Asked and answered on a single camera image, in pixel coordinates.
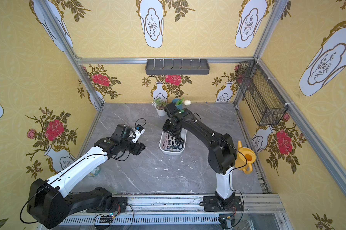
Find yellow watering can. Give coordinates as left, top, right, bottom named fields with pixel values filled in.
left=235, top=140, right=256, bottom=174

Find blue cylindrical vase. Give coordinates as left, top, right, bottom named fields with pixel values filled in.
left=172, top=98, right=184, bottom=110

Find pink handled scissors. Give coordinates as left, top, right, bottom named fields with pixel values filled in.
left=162, top=133, right=172, bottom=149

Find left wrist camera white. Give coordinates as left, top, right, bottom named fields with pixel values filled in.
left=132, top=125, right=145, bottom=143

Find small white potted plant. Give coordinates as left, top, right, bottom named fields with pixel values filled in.
left=152, top=98, right=167, bottom=117

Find white green tape roll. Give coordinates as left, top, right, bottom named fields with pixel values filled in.
left=88, top=166, right=101, bottom=177

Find white plastic storage box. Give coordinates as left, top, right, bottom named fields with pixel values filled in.
left=159, top=129, right=187, bottom=156

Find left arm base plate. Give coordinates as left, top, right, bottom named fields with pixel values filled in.
left=105, top=196, right=128, bottom=213

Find small circuit board left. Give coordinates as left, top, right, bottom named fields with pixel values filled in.
left=99, top=212, right=119, bottom=224

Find blue scissors floor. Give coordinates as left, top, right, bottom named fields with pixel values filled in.
left=168, top=144, right=184, bottom=151

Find black wire mesh basket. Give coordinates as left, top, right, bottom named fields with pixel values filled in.
left=236, top=60, right=288, bottom=126

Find black scissors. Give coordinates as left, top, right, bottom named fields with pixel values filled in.
left=171, top=136, right=184, bottom=146

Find grey wall shelf rack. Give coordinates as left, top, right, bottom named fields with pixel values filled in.
left=145, top=58, right=210, bottom=75

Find small circuit board right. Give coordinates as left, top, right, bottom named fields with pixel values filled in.
left=219, top=216, right=233, bottom=230

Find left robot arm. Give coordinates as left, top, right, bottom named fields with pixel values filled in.
left=22, top=124, right=146, bottom=229

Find small circuit board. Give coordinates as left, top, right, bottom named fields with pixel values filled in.
left=99, top=212, right=119, bottom=224
left=219, top=216, right=233, bottom=230

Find white tulip flower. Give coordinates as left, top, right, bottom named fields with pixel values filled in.
left=175, top=98, right=192, bottom=106

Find aluminium rail base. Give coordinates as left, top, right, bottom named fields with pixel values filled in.
left=57, top=194, right=292, bottom=230

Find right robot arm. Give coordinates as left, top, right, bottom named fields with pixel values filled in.
left=163, top=103, right=237, bottom=203

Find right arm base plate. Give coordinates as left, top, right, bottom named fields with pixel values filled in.
left=199, top=195, right=244, bottom=212

